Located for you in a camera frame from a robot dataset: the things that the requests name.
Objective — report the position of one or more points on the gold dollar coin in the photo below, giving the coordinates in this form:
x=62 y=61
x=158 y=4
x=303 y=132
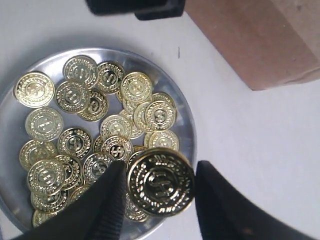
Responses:
x=161 y=182

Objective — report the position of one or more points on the brown cardboard box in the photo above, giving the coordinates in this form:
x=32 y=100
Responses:
x=268 y=43

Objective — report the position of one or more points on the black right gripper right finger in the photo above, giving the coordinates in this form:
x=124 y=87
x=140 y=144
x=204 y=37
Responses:
x=225 y=214

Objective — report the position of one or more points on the black base block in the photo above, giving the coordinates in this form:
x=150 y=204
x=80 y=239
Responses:
x=144 y=10

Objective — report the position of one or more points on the round steel plate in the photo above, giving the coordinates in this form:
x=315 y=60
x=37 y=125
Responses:
x=14 y=193

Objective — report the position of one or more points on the gold coin lone far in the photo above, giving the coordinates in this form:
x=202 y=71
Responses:
x=34 y=89

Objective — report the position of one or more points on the gold coin middle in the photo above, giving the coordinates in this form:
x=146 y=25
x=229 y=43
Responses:
x=116 y=124

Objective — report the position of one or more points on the gold coin right cluster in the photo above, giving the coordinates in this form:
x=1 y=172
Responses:
x=160 y=115

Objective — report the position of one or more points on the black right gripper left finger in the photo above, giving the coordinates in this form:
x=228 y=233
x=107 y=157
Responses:
x=97 y=215

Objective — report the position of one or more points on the gold coin plate top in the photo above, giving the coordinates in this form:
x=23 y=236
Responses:
x=81 y=68

